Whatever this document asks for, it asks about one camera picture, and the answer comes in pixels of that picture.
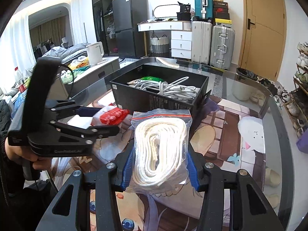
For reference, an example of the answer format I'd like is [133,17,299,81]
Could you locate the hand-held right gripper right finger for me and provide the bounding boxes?
[186,147,281,231]

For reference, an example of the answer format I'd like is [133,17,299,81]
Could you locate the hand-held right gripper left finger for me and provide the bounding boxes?
[42,149,136,231]

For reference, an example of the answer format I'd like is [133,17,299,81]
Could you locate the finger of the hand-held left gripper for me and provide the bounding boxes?
[51,121,120,145]
[45,99,104,126]

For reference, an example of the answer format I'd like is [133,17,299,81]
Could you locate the plain white packet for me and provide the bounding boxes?
[69,114,95,129]

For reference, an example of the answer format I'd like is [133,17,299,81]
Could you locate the red ribbed clear packet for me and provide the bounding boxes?
[93,107,129,127]

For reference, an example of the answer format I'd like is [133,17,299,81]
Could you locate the zip bag of white rope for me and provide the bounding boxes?
[125,108,193,194]

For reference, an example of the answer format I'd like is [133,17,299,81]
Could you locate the green white packet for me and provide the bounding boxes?
[141,76,167,83]

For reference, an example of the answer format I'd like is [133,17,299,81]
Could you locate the black divided storage box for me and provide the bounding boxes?
[109,64,212,119]

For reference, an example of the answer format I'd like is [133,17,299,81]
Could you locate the white cable bundle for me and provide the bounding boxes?
[133,76,200,100]

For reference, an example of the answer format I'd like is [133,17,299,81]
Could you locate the person's left hand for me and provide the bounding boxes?
[5,135,52,172]

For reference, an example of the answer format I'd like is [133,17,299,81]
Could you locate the green plastic bag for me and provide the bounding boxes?
[60,67,80,85]

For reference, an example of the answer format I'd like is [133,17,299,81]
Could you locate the grey low cabinet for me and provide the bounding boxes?
[54,58,121,100]

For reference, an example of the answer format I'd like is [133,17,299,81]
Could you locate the yellow white plastic bag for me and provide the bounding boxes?
[68,55,91,73]

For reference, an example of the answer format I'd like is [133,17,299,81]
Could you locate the printed cartoon table mat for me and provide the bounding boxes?
[55,96,268,231]

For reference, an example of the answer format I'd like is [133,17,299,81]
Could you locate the white electric kettle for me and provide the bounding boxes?
[86,42,106,65]

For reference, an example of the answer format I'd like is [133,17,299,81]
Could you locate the grey bedding pile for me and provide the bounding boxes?
[41,43,91,63]

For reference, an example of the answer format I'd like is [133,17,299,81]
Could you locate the beige slipper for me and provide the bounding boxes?
[264,167,281,188]
[264,193,280,209]

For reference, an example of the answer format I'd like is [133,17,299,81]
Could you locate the black glass wardrobe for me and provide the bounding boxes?
[91,0,116,56]

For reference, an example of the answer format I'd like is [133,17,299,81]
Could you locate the beige curtain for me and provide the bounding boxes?
[29,19,66,47]

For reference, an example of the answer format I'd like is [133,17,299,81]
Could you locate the white sheer curtain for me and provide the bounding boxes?
[70,0,84,48]

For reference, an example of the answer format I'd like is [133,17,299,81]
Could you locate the black fridge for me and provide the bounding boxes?
[112,0,149,58]

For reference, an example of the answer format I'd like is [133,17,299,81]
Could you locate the white trash bin black liner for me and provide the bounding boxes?
[232,67,258,102]

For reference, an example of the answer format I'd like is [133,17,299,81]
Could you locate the grey white woven basket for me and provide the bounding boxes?
[150,35,170,54]

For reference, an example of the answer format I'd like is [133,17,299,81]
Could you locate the purple folded bag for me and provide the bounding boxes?
[296,135,308,153]

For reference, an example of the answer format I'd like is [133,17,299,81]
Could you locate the white desk with drawers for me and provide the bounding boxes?
[137,20,193,59]

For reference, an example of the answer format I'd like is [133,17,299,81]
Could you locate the group of scattered shoes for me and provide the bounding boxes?
[253,76,293,116]

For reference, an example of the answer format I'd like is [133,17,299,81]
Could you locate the wooden shoe rack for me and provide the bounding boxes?
[281,42,308,138]

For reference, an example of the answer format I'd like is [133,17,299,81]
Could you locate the oval mirror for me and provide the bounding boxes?
[152,4,183,20]

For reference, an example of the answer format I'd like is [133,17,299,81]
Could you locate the silver suitcase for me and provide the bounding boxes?
[210,25,236,71]

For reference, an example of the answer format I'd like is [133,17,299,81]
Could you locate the white suitcase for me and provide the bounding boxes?
[191,20,213,64]

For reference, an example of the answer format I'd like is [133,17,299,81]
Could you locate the black bag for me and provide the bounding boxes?
[176,1,192,22]

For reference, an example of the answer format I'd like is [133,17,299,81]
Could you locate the rows of racked shoes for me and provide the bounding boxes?
[284,42,308,137]

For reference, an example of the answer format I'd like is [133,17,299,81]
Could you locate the tan wooden door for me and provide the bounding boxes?
[241,0,288,81]

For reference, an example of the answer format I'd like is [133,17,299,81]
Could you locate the yellow black shoe box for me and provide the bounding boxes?
[214,19,233,28]

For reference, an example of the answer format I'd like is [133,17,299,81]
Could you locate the teal suitcase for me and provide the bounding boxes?
[194,0,214,22]

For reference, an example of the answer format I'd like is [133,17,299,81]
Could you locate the black shoe box red logo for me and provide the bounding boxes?
[213,2,229,14]

